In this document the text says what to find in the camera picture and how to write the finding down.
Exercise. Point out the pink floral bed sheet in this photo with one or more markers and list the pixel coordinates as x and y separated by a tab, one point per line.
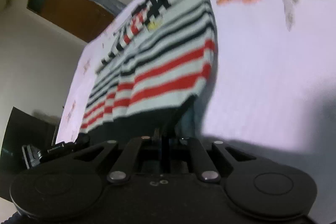
275	90

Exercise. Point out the brown wooden door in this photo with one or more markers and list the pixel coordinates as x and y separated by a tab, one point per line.
83	18

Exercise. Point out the striped black white red sweater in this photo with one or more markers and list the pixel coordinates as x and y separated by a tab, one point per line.
160	60

